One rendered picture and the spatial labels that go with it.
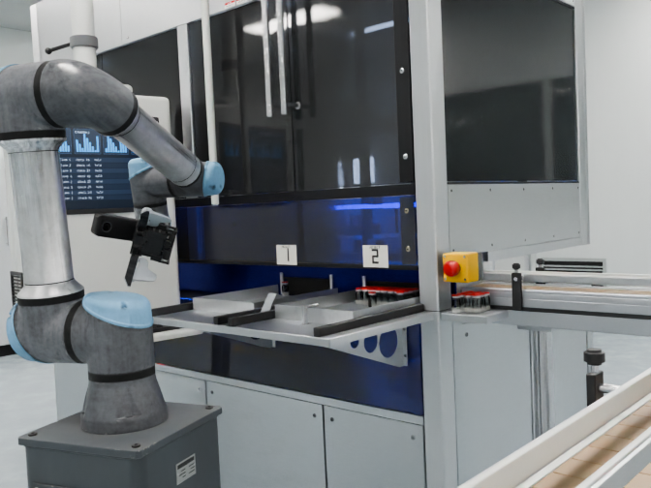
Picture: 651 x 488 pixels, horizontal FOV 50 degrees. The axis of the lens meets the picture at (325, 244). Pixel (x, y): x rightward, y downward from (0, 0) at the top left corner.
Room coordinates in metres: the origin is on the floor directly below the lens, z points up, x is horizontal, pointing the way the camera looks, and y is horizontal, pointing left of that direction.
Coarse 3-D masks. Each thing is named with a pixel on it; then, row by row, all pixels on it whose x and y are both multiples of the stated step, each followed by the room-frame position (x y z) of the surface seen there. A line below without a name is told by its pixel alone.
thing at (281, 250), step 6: (276, 246) 2.14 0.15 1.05; (282, 246) 2.13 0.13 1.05; (288, 246) 2.11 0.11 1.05; (294, 246) 2.09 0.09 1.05; (276, 252) 2.14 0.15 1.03; (282, 252) 2.13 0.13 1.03; (294, 252) 2.09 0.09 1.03; (282, 258) 2.13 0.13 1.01; (294, 258) 2.09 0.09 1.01; (294, 264) 2.09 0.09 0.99
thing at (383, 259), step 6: (366, 246) 1.91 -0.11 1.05; (372, 246) 1.89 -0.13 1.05; (378, 246) 1.88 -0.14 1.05; (384, 246) 1.87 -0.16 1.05; (366, 252) 1.91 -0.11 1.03; (372, 252) 1.89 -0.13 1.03; (384, 252) 1.87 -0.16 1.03; (366, 258) 1.91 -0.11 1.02; (378, 258) 1.88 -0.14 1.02; (384, 258) 1.87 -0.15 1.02; (366, 264) 1.91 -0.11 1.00; (372, 264) 1.90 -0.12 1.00; (378, 264) 1.88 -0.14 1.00; (384, 264) 1.87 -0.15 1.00
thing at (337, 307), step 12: (300, 300) 1.85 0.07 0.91; (312, 300) 1.88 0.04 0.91; (324, 300) 1.92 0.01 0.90; (336, 300) 1.96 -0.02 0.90; (348, 300) 1.99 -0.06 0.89; (408, 300) 1.77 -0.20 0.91; (276, 312) 1.78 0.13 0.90; (288, 312) 1.75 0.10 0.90; (300, 312) 1.72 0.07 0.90; (312, 312) 1.70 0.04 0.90; (324, 312) 1.67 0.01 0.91; (336, 312) 1.64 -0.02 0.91; (348, 312) 1.62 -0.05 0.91; (360, 312) 1.63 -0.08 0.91; (372, 312) 1.66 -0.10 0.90
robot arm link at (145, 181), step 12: (132, 168) 1.57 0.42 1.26; (144, 168) 1.56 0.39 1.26; (132, 180) 1.57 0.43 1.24; (144, 180) 1.56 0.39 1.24; (156, 180) 1.55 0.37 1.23; (132, 192) 1.58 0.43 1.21; (144, 192) 1.57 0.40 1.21; (156, 192) 1.56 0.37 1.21; (168, 192) 1.55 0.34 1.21; (144, 204) 1.57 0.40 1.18; (156, 204) 1.58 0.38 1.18
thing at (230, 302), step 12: (264, 288) 2.22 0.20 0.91; (276, 288) 2.26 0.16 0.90; (336, 288) 2.09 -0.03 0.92; (204, 300) 1.97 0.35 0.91; (216, 300) 1.94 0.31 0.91; (228, 300) 1.91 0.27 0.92; (240, 300) 2.14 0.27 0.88; (252, 300) 2.14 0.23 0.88; (264, 300) 2.13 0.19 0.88; (276, 300) 1.90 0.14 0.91; (288, 300) 1.93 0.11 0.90; (228, 312) 1.91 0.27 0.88
